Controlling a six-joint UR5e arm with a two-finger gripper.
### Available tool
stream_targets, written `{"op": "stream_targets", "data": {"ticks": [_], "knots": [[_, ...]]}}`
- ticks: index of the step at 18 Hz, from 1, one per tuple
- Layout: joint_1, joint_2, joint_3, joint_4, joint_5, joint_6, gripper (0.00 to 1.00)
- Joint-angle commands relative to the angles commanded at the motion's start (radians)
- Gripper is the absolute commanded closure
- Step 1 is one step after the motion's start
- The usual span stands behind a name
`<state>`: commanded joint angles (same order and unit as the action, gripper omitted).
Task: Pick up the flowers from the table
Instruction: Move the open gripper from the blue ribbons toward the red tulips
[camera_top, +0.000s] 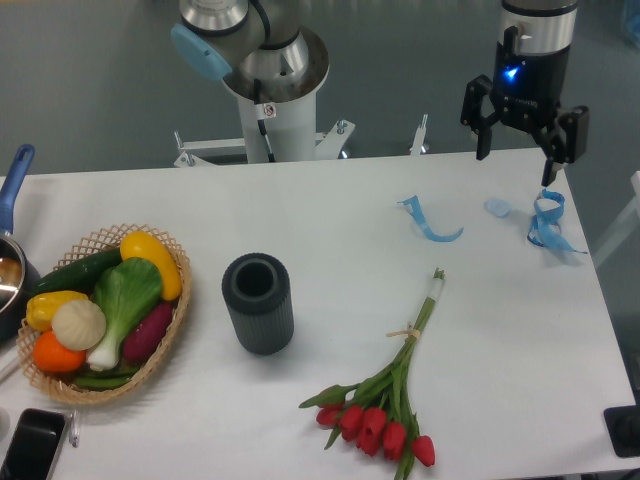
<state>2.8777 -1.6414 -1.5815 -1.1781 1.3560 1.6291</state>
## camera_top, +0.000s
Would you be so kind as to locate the dark grey ribbed vase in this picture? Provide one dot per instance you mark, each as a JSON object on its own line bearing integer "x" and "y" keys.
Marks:
{"x": 257, "y": 292}

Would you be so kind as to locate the orange fruit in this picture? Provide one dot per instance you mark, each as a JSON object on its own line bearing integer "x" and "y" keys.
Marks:
{"x": 49, "y": 355}

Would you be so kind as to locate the purple sweet potato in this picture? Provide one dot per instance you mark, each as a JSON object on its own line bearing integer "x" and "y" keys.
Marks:
{"x": 142, "y": 342}

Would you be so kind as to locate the white chair frame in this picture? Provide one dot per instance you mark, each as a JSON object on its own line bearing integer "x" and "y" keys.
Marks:
{"x": 620, "y": 228}

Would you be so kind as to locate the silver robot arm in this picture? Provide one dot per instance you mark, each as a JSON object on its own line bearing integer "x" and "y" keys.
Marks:
{"x": 274, "y": 67}

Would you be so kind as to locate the green bok choy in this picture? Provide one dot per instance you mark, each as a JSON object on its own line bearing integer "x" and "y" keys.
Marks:
{"x": 125, "y": 294}

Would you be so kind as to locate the small pale blue cap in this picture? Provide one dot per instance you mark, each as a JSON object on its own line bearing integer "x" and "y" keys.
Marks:
{"x": 499, "y": 208}

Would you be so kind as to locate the black smartphone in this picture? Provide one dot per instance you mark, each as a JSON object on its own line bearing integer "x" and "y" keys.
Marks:
{"x": 34, "y": 446}

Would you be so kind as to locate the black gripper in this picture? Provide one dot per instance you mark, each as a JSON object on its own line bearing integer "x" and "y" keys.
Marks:
{"x": 530, "y": 63}

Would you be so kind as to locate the curled blue ribbon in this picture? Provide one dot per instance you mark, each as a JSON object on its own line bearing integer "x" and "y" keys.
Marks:
{"x": 544, "y": 229}

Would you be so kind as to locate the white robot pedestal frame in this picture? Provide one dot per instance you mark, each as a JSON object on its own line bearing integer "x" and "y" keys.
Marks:
{"x": 271, "y": 132}

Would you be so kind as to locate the green cucumber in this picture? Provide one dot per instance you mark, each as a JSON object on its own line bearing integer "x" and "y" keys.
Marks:
{"x": 80, "y": 275}

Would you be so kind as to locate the blue ribbon strip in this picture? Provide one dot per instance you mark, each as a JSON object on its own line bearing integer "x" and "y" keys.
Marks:
{"x": 414, "y": 208}

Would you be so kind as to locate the yellow squash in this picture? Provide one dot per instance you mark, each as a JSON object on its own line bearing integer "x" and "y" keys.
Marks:
{"x": 140, "y": 244}

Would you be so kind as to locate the red tulip bouquet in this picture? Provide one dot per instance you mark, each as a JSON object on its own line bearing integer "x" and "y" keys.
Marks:
{"x": 376, "y": 413}

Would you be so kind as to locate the clear pen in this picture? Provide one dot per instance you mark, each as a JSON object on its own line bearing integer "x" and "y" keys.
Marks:
{"x": 74, "y": 428}

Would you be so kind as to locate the black device at edge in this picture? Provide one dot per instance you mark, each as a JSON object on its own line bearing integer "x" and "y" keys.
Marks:
{"x": 623, "y": 428}

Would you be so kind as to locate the green pea pods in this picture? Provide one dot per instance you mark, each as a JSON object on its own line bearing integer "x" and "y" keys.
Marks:
{"x": 105, "y": 380}

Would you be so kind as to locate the white garlic bulb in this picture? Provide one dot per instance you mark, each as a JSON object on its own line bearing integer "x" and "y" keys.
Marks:
{"x": 79, "y": 324}

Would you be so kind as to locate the yellow bell pepper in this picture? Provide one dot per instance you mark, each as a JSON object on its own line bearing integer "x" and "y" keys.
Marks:
{"x": 42, "y": 307}

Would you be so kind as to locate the blue handled saucepan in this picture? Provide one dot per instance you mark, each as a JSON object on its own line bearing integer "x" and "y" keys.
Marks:
{"x": 18, "y": 276}

